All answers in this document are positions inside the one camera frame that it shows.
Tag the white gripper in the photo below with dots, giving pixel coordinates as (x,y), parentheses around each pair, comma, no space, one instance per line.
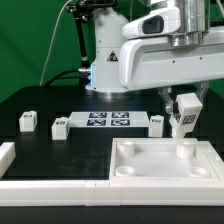
(154,62)

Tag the white square tabletop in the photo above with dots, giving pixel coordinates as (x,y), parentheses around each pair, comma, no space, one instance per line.
(165,159)

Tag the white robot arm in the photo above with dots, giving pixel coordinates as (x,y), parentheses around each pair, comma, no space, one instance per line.
(172,45)

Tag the white marker sheet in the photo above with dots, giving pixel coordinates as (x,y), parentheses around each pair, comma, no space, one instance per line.
(120,119)

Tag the white U-shaped fence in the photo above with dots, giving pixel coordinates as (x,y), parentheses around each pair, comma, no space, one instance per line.
(117,192)

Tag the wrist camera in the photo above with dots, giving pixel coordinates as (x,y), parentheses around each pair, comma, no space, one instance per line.
(158,22)

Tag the black camera stand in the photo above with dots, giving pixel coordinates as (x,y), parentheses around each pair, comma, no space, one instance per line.
(82,12)

